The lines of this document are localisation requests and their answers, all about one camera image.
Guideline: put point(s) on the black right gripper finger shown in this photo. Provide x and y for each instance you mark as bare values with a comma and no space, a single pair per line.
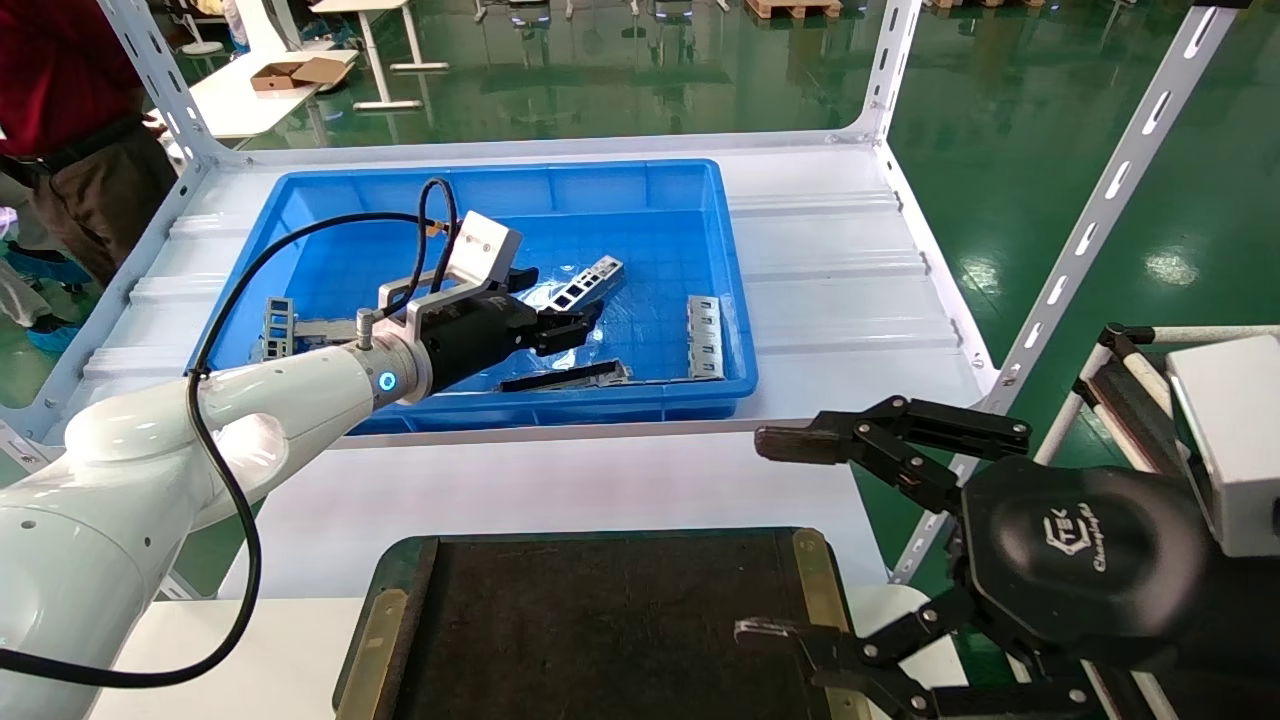
870,660
890,440

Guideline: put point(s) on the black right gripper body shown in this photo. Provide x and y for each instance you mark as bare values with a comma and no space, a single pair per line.
1085,555

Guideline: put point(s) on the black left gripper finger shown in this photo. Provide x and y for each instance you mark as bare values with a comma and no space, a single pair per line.
570,325
523,280

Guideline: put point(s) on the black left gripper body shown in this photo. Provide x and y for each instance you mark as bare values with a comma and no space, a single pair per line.
478,335

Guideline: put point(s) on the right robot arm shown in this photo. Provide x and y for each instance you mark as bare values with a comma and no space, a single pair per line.
1245,640

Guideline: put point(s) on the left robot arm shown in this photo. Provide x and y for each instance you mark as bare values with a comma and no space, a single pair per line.
150,470

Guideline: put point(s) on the dark flat metal part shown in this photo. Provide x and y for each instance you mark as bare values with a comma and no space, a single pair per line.
565,377

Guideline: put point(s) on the slim silver metal cage part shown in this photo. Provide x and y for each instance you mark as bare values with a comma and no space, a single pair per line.
705,338

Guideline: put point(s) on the small upright grey cage part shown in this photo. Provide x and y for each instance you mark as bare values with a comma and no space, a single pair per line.
279,325

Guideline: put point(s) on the black container with brass strips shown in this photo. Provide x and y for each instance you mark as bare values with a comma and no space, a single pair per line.
620,620

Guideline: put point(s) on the blue plastic tray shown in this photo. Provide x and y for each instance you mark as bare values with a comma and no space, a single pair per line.
640,200

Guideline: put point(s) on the black padded bar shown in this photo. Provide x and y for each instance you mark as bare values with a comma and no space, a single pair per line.
1125,400

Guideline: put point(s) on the white metal shelf rack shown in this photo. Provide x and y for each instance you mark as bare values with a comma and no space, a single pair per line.
830,270

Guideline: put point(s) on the open cardboard box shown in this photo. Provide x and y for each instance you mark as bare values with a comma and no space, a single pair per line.
295,74

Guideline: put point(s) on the white background table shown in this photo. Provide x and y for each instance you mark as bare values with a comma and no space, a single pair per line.
235,105

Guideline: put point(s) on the wooden pallet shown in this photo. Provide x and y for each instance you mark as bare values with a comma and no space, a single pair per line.
792,8

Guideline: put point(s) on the person in red shirt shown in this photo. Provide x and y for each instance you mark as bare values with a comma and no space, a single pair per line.
70,80

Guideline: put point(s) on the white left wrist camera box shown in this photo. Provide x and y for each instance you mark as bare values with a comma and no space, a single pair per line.
485,250

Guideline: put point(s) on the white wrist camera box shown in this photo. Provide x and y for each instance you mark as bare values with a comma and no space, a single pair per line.
1230,440
485,250

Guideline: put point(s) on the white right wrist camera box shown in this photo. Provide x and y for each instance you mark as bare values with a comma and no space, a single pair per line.
1230,440

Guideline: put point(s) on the white tube cart frame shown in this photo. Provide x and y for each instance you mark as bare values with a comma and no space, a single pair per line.
1098,360

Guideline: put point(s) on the white desk frame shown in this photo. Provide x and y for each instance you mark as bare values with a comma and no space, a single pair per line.
375,50

